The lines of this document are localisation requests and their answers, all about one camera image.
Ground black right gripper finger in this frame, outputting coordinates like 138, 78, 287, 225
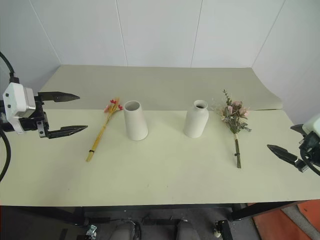
266, 143, 299, 164
290, 123, 305, 134

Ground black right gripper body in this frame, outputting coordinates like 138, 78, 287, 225
294, 131, 320, 174

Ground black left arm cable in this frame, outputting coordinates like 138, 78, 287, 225
0, 129, 12, 181
0, 51, 20, 84

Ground orange floor mat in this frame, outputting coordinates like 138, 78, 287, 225
251, 199, 320, 240

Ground white cone-shaped vase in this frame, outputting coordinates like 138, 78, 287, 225
123, 100, 149, 142

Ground yellow-stemmed red flower bundle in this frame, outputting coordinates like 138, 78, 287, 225
85, 97, 124, 163

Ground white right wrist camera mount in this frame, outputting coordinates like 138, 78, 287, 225
301, 115, 320, 138

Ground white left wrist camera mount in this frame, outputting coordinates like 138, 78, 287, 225
2, 82, 36, 136

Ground small caster wheel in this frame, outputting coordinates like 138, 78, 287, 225
213, 219, 223, 239
85, 224, 98, 237

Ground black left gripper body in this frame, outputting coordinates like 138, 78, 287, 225
18, 95, 50, 139

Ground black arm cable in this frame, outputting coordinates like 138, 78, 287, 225
0, 129, 12, 181
0, 51, 20, 84
299, 148, 320, 177

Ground pink flower bouquet green stems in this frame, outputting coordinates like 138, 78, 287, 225
211, 88, 253, 169

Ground black metal table frame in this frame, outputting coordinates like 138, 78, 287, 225
0, 199, 320, 240

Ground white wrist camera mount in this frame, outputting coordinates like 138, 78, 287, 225
2, 82, 36, 136
301, 115, 320, 138

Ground white bottle-shaped vase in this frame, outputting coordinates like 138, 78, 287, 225
183, 99, 210, 139

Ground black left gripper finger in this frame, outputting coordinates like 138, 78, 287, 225
47, 125, 89, 140
37, 91, 81, 104

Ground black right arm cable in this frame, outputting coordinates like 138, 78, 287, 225
299, 148, 320, 177

